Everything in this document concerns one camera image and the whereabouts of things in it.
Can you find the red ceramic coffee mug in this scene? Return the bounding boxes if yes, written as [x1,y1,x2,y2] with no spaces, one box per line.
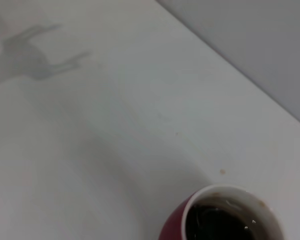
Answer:
[156,184,286,240]

